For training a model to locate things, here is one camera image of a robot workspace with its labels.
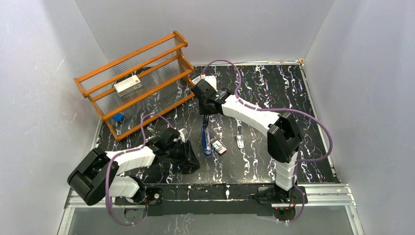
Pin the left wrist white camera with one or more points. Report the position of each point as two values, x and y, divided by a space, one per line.
183 134

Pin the orange wooden shelf rack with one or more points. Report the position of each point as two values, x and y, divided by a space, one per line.
165 75

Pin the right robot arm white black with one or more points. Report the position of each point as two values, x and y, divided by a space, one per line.
281 130

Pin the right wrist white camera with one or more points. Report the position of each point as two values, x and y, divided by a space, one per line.
211 79

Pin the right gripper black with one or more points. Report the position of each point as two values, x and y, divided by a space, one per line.
202 111

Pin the white box on shelf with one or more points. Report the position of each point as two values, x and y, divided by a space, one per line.
127 85

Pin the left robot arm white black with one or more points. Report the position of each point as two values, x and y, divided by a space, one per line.
102 174

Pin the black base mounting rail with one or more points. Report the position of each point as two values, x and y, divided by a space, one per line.
199 208

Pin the aluminium frame rail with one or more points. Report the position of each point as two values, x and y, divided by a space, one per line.
325 194

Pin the wrist white camera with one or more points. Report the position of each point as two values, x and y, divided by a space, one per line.
183 134
211 79

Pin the small blue object under shelf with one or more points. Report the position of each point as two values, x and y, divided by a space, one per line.
118 118

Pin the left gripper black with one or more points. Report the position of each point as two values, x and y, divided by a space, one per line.
187 155

